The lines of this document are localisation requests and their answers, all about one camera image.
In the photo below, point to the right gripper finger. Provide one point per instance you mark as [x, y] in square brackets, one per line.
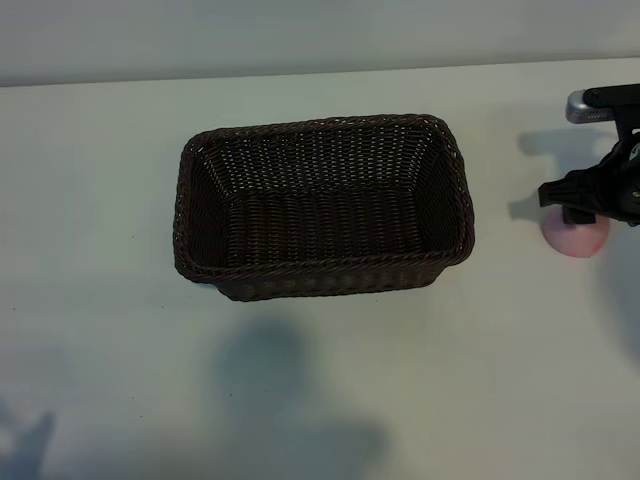
[579, 217]
[570, 192]

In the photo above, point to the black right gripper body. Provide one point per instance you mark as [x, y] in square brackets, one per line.
[625, 185]

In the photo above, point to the pink peach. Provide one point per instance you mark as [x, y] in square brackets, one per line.
[575, 240]

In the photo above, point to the dark brown wicker basket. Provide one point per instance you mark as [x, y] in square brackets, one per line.
[325, 220]

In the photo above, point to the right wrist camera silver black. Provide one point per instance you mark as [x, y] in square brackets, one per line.
[580, 107]

